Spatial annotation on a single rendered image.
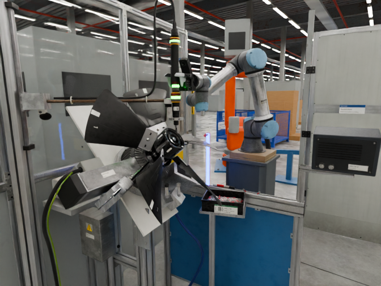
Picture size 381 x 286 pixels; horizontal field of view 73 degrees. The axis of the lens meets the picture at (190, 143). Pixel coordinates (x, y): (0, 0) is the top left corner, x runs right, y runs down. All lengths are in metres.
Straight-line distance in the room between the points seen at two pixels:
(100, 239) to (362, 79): 2.46
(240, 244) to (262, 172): 0.46
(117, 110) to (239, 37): 4.19
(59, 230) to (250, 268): 1.16
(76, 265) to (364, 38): 2.88
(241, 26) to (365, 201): 3.49
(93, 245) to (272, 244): 0.96
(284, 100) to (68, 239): 8.05
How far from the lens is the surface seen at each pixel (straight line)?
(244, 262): 1.74
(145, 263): 1.37
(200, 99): 1.41
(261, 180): 1.69
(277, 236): 1.59
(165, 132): 1.10
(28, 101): 1.32
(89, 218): 1.36
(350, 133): 1.35
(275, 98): 9.14
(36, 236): 1.54
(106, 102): 1.04
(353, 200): 2.98
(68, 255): 1.87
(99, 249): 1.39
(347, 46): 2.84
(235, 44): 5.04
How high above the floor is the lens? 1.40
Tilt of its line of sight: 10 degrees down
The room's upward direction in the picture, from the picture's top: straight up
